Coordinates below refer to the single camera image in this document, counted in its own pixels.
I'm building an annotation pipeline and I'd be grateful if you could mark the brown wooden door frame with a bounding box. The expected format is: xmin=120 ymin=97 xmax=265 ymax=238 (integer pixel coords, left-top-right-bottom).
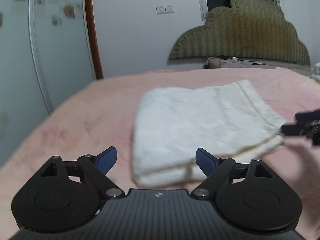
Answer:
xmin=83 ymin=0 xmax=104 ymax=80

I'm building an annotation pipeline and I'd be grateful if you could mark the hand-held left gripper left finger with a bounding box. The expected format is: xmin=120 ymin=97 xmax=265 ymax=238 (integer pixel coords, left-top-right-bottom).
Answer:
xmin=37 ymin=146 xmax=125 ymax=200

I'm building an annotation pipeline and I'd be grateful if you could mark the white towel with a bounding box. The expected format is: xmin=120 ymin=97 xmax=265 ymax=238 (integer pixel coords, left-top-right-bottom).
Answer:
xmin=130 ymin=79 xmax=287 ymax=188

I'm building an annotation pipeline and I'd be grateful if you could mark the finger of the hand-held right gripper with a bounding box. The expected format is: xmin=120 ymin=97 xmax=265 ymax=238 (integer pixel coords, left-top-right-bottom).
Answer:
xmin=281 ymin=121 xmax=320 ymax=146
xmin=294 ymin=109 xmax=320 ymax=122

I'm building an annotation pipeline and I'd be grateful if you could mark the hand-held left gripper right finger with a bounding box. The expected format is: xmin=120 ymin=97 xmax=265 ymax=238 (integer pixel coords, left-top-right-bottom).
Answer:
xmin=190 ymin=147 xmax=277 ymax=200

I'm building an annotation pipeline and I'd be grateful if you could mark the group of brown door stickers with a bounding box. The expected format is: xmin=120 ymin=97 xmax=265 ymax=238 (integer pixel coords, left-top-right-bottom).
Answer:
xmin=0 ymin=0 xmax=82 ymax=28

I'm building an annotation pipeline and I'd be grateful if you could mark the pink blanket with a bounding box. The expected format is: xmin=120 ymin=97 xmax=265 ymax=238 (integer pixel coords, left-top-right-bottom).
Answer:
xmin=0 ymin=67 xmax=320 ymax=240

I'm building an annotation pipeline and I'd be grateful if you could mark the frosted glass sliding door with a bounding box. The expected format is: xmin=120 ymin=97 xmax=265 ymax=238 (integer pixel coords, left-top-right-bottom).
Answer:
xmin=0 ymin=0 xmax=98 ymax=167

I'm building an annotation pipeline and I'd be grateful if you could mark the thin charger cable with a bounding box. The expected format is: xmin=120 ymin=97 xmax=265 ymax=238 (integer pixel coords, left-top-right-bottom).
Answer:
xmin=220 ymin=45 xmax=278 ymax=66

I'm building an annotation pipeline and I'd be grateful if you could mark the olive striped headboard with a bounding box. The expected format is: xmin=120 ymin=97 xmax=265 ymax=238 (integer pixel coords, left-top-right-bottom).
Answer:
xmin=168 ymin=0 xmax=311 ymax=67

